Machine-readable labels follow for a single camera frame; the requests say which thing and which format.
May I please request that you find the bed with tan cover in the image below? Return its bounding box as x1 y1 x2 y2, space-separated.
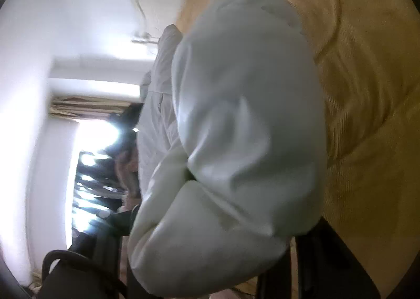
176 0 420 299

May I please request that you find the dark clutter by window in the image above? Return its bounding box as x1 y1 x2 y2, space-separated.
70 151 132 244

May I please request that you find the beige curtain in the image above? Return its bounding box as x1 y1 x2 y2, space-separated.
49 96 145 120

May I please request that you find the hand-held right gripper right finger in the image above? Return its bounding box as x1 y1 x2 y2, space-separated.
255 214 381 299

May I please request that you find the person's left hand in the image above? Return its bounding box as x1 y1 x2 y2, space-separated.
115 147 142 198

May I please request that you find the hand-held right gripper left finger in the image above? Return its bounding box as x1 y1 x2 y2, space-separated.
36 204 140 299

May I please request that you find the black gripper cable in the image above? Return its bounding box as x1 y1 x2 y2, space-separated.
41 249 129 299

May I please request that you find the white puffer jacket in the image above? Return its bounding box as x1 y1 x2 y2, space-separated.
126 0 329 299

